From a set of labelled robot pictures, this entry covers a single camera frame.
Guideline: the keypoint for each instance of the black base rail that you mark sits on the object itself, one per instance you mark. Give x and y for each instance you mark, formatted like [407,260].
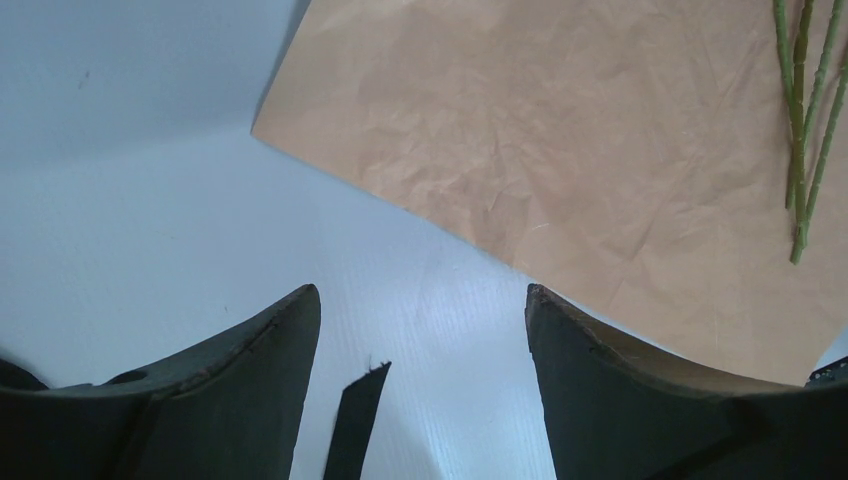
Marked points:
[835,372]

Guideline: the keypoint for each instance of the orange wrapping paper sheet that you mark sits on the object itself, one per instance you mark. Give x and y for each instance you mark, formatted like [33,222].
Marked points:
[630,155]

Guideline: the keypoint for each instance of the white fake flower stem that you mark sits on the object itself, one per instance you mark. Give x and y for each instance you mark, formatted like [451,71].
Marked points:
[821,166]

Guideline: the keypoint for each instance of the peach fake flower stem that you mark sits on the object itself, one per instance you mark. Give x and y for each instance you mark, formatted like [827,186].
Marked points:
[815,89]

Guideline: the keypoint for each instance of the yellow fake flower stem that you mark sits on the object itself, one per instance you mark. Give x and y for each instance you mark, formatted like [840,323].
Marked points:
[795,74]

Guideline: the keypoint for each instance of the pink fake flower stem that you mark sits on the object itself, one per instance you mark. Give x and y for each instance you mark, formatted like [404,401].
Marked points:
[783,46]

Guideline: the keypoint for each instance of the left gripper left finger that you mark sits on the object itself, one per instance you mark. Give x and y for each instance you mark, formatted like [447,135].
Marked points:
[228,407]

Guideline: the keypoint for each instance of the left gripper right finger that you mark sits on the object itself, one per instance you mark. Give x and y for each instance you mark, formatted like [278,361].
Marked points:
[617,407]

